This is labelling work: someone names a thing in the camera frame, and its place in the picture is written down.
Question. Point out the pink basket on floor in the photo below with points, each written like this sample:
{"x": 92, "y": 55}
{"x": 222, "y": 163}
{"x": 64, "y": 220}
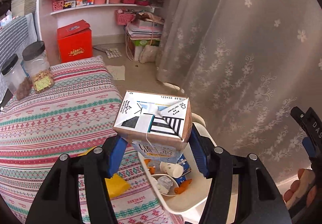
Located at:
{"x": 123, "y": 18}

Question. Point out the tile sample sheet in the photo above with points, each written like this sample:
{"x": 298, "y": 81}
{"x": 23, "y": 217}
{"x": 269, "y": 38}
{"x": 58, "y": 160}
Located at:
{"x": 113, "y": 53}

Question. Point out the grey striped quilt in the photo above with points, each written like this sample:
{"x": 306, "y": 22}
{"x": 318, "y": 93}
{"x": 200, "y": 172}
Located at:
{"x": 15, "y": 37}

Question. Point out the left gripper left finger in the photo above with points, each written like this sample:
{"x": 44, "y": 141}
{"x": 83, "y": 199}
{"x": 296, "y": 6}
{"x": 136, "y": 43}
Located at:
{"x": 58, "y": 200}

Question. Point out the red gift box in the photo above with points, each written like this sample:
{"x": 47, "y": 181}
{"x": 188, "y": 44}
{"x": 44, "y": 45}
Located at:
{"x": 75, "y": 41}

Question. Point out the paper sheet on floor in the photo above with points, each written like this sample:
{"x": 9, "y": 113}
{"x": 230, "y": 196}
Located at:
{"x": 117, "y": 72}

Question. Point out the dark nut jar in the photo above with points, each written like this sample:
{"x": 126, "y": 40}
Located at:
{"x": 15, "y": 77}

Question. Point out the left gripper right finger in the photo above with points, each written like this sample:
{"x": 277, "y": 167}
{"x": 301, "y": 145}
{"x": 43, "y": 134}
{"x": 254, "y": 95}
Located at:
{"x": 258, "y": 199}

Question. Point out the orange peel in bin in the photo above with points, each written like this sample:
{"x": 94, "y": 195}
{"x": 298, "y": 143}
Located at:
{"x": 182, "y": 187}

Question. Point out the right hand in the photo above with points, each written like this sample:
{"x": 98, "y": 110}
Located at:
{"x": 300, "y": 186}

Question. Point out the floral lace curtain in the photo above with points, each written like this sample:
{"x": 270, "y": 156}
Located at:
{"x": 244, "y": 64}

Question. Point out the patterned striped tablecloth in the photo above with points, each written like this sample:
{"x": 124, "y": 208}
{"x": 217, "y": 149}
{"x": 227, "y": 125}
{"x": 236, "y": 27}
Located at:
{"x": 74, "y": 115}

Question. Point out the milk carton box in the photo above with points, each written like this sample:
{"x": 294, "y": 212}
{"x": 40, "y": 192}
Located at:
{"x": 157, "y": 126}

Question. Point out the paper cup in bin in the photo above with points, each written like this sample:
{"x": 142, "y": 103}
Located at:
{"x": 172, "y": 169}

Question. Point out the stack of papers and books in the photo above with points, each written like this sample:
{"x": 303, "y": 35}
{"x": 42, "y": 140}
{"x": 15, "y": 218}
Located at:
{"x": 145, "y": 29}

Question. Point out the blue carton in bin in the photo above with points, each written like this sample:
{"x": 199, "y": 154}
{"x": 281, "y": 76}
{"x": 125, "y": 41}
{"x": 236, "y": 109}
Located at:
{"x": 183, "y": 162}

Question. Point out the nut jar black lid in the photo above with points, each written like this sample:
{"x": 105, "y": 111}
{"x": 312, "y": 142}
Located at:
{"x": 37, "y": 66}

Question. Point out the white cloth bag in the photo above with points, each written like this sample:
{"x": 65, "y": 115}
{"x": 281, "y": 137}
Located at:
{"x": 148, "y": 54}

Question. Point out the paper bowl with tissue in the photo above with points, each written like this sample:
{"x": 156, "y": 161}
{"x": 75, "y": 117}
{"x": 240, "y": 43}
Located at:
{"x": 164, "y": 184}

